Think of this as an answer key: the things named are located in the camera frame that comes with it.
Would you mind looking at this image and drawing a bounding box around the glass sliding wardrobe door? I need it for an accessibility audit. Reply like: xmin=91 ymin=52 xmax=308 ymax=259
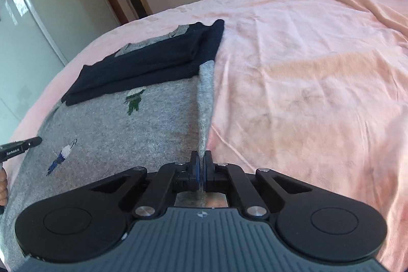
xmin=1 ymin=0 xmax=120 ymax=143

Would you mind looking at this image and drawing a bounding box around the person's left hand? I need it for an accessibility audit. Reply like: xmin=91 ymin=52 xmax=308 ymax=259
xmin=0 ymin=168 xmax=8 ymax=213

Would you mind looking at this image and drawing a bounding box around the grey and navy knit sweater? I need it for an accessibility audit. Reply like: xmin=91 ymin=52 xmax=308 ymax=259
xmin=1 ymin=19 xmax=225 ymax=270

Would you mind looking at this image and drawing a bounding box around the pink bed sheet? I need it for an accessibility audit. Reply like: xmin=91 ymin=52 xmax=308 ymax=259
xmin=15 ymin=0 xmax=407 ymax=271

